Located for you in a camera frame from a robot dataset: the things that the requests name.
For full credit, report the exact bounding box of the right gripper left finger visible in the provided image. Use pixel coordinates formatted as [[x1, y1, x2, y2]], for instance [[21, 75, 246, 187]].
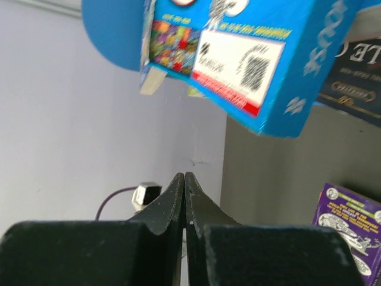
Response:
[[1, 173, 184, 285]]

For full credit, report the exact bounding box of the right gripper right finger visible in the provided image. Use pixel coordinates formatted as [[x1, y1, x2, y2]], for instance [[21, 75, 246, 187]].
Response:
[[184, 172, 363, 285]]

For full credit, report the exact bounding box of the purple cover treehouse book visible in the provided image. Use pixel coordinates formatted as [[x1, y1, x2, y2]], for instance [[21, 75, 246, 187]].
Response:
[[312, 183, 380, 285]]

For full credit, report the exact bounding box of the light blue book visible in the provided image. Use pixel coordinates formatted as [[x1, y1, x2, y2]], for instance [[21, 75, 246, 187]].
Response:
[[140, 0, 362, 138]]

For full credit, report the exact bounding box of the Tale of Two Cities book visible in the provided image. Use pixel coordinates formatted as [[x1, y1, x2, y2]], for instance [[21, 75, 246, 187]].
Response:
[[317, 38, 380, 127]]

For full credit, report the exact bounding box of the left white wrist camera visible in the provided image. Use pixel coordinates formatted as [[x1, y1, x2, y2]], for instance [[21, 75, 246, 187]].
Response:
[[132, 182, 162, 213]]

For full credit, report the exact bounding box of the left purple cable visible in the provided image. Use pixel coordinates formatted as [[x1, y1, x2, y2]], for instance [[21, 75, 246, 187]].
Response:
[[95, 186, 139, 221]]

